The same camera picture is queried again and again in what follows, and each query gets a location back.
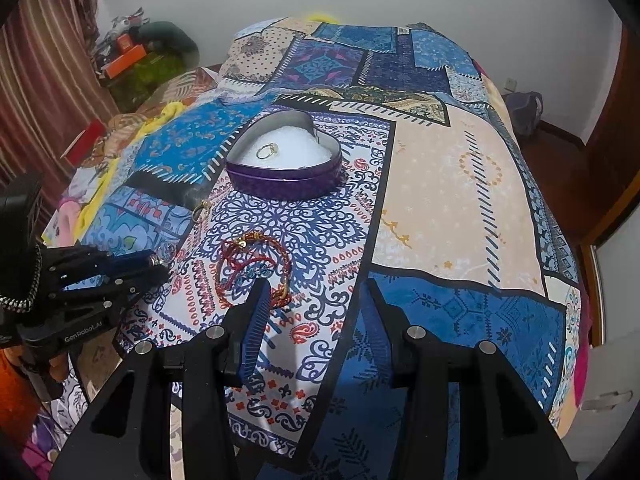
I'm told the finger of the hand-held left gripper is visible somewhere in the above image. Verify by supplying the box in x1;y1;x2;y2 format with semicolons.
47;246;168;286
50;262;171;323

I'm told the dark green bag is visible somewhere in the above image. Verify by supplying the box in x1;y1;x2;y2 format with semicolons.
134;20;201;70

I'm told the purple heart-shaped tin box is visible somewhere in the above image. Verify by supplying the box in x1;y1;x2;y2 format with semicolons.
225;109;344;200

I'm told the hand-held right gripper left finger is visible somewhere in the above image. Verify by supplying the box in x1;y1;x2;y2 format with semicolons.
50;277;273;480

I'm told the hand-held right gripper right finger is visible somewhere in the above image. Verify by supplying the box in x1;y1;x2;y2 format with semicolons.
364;277;577;480

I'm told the red flat box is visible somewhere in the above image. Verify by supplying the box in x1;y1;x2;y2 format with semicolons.
62;127;104;166

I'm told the pink cloth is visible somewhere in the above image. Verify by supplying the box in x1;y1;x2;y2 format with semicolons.
574;337;592;407

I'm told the yellow cloth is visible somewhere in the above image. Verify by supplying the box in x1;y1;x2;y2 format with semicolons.
131;101;185;137

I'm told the orange box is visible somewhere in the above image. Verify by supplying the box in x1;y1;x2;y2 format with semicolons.
99;44;149;80

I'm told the patchwork printed blanket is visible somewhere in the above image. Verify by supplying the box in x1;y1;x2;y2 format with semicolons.
45;15;587;480

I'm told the red string bracelet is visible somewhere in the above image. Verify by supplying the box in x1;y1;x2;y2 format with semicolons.
216;239;282;309

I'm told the green patterned cloth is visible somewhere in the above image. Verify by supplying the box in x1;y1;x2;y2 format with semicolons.
111;54;187;112

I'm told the wooden door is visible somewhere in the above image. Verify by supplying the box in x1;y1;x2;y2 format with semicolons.
575;22;640;253

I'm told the braided cable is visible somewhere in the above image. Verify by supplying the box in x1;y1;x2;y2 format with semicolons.
0;243;44;312

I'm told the patterned pillow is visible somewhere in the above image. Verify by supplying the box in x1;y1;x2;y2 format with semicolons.
220;21;321;85

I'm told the person's left forearm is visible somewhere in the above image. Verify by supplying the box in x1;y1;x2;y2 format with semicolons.
0;349;51;448

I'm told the striped brown curtain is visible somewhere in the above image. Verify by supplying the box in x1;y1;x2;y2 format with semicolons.
0;0;121;196

